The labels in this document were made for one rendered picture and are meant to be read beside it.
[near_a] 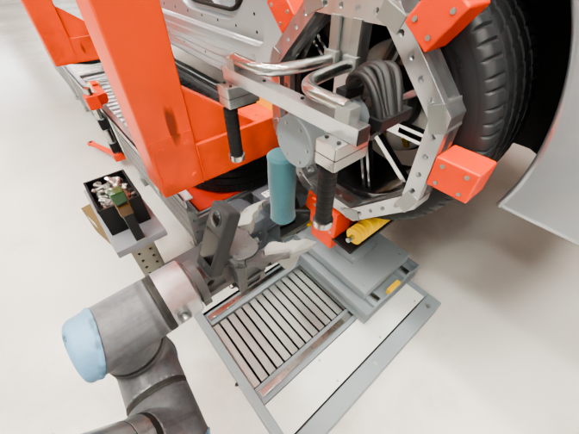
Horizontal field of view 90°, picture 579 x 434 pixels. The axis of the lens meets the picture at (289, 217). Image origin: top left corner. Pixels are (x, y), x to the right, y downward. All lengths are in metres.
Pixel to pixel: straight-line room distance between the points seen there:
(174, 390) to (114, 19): 0.81
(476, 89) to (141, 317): 0.68
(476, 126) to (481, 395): 1.01
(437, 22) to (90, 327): 0.68
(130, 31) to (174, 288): 0.69
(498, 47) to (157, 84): 0.81
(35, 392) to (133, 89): 1.14
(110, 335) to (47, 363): 1.14
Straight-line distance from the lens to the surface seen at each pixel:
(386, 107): 0.55
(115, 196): 0.99
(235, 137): 0.80
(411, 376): 1.34
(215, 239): 0.44
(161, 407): 0.52
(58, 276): 1.84
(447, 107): 0.63
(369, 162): 0.91
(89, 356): 0.46
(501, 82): 0.71
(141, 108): 0.98
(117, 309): 0.45
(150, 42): 0.96
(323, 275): 1.26
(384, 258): 1.30
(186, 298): 0.45
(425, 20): 0.63
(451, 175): 0.66
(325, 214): 0.60
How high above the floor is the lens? 1.20
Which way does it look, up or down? 44 degrees down
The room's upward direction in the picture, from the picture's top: straight up
